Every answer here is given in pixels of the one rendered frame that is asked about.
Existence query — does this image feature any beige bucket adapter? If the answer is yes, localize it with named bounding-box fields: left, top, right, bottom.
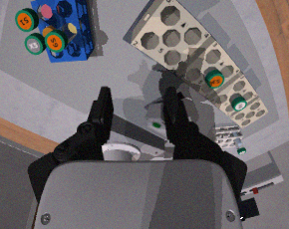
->
left=229, top=96, right=269, bottom=128
left=132, top=0, right=211, bottom=73
left=175, top=36, right=240, bottom=98
left=208, top=72, right=258, bottom=115

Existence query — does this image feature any white tube rack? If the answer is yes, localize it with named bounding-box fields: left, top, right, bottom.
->
left=207, top=125, right=244, bottom=148

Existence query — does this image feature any blue tube rack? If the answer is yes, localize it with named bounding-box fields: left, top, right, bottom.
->
left=31, top=0, right=94, bottom=63

